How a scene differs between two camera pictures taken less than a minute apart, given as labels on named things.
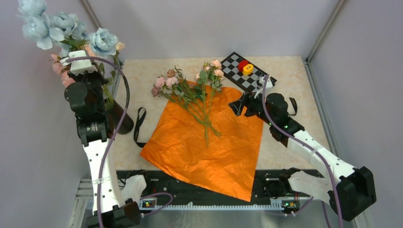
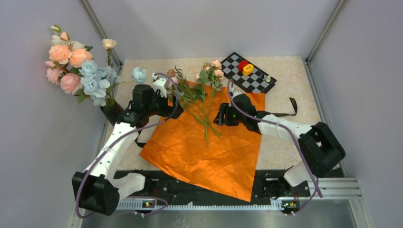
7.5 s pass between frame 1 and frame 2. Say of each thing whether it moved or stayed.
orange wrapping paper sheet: stayed
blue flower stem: moved
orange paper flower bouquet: stayed
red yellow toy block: stayed
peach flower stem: moved
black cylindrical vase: stayed
